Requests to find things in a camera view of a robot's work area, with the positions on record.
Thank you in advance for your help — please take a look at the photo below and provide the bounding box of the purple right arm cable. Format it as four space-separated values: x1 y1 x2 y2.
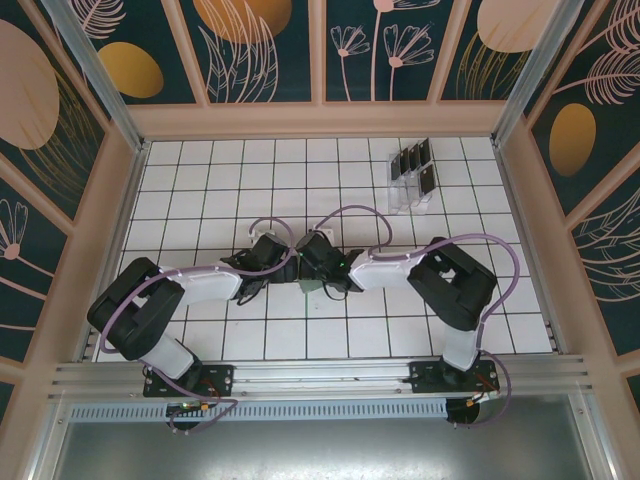
317 205 522 430

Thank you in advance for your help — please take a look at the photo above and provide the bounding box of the clear plastic tube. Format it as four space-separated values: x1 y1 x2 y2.
39 0 151 154

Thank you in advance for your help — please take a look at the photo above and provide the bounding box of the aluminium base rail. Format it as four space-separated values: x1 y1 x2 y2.
49 354 596 401

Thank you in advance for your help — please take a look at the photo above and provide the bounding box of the aluminium frame post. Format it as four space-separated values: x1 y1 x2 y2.
490 0 599 149

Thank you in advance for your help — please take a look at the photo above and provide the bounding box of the clear acrylic card stand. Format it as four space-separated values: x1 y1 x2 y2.
385 138 440 217

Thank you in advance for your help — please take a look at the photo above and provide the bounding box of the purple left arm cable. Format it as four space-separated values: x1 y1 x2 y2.
99 217 296 435

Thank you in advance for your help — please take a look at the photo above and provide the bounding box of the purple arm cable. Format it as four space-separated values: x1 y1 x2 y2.
317 205 522 430
99 217 296 435

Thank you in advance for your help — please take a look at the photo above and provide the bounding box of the grey metal sheet panel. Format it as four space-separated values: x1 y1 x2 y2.
49 419 601 480

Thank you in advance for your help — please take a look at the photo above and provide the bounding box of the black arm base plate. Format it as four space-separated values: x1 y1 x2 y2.
408 359 501 394
143 364 236 399

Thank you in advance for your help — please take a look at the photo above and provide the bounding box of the round black cable port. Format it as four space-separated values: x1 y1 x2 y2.
447 397 494 426
167 404 201 434

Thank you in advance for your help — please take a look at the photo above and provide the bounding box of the grey slotted cable duct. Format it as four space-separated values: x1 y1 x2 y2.
67 398 449 421

